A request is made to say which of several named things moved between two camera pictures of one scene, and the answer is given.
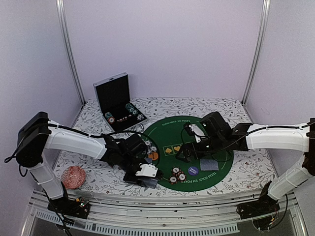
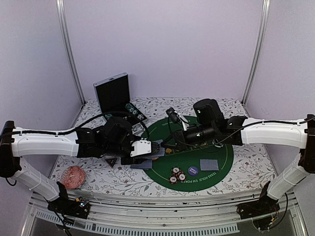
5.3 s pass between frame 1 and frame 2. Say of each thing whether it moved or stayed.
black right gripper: moved
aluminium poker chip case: stayed
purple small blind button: stayed
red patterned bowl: stayed
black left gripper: moved
